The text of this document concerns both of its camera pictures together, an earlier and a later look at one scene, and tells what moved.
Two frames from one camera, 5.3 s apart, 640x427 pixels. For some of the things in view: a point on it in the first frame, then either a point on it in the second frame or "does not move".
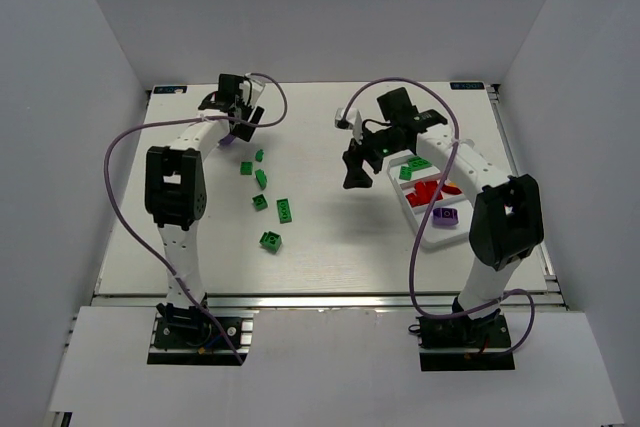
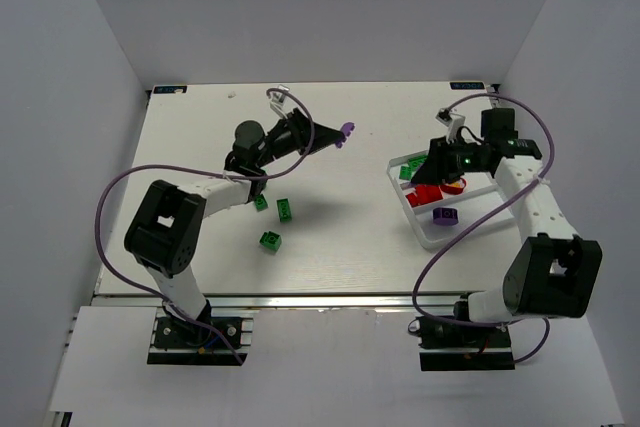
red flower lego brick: (451, 190) does not move
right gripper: (364, 155) → (441, 162)
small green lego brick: (405, 173) does not move
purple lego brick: (226, 140) → (347, 128)
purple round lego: (445, 216) does not move
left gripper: (245, 122) → (302, 130)
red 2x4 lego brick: (425, 191) does not move
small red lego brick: (412, 199) does not move
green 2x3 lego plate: (417, 162) does not move
